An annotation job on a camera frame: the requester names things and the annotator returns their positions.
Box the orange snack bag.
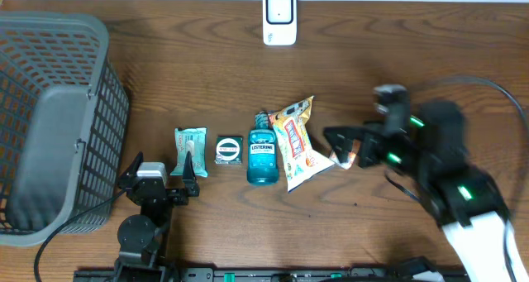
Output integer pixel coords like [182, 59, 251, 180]
[268, 96, 335, 193]

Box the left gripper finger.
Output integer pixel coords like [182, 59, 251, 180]
[123, 151, 143, 179]
[182, 151, 200, 197]

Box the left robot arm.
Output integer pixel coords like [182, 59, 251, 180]
[111, 152, 200, 281]

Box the teal mouthwash bottle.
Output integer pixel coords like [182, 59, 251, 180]
[246, 112, 279, 186]

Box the orange tissue pack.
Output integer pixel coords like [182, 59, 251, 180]
[329, 141, 360, 170]

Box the teal wet wipes pack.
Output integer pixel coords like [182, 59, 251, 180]
[170, 127, 208, 178]

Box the white barcode scanner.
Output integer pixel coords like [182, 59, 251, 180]
[262, 0, 298, 46]

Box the grey plastic basket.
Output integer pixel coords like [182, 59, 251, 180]
[1, 12, 129, 246]

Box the left black cable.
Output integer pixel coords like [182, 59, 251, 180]
[33, 189, 125, 282]

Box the right black cable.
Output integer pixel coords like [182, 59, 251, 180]
[417, 74, 529, 282]

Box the small green box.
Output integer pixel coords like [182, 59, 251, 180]
[215, 136, 243, 165]

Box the black cable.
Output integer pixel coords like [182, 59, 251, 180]
[417, 74, 529, 282]
[33, 189, 125, 282]

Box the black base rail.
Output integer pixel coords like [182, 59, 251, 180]
[73, 257, 469, 282]

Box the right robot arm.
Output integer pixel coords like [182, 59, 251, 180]
[323, 101, 528, 281]

